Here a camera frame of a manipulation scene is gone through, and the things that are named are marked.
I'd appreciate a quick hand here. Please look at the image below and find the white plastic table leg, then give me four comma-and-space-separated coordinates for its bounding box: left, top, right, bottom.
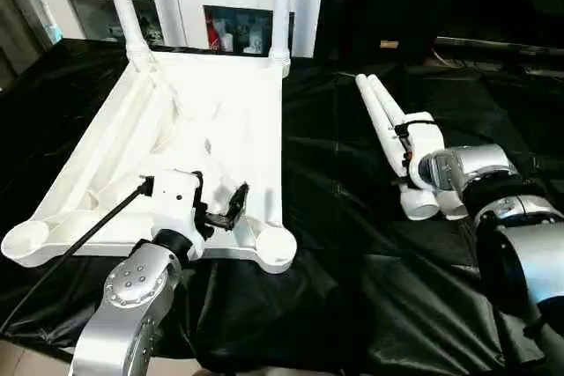
100, 0, 156, 72
353, 73, 438, 222
267, 0, 295, 81
364, 73, 469, 222

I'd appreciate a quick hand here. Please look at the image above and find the white plastic table top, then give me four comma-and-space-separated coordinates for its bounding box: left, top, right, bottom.
0, 49, 300, 276

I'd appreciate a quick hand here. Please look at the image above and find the black work surface mat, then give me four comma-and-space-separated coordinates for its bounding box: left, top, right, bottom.
0, 36, 564, 376

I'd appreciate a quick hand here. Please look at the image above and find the red item in cabinet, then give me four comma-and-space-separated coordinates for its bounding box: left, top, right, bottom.
205, 13, 220, 50

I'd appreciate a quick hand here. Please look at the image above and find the white teal patterned roll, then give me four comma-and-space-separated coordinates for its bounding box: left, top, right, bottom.
29, 0, 66, 46

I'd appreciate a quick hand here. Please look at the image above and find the grey curtain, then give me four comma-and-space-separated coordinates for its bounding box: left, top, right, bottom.
0, 0, 55, 83

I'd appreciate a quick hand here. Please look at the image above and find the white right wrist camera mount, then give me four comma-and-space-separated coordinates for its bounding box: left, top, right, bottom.
393, 110, 447, 195

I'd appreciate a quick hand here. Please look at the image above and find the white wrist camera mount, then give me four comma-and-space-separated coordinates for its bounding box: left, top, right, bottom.
148, 167, 209, 263
393, 110, 447, 195

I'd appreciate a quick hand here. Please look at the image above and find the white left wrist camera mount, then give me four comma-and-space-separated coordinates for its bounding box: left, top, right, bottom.
148, 167, 209, 263

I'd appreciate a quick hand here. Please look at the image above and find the black left wrist camera cable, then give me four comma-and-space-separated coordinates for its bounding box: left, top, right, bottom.
0, 174, 156, 338

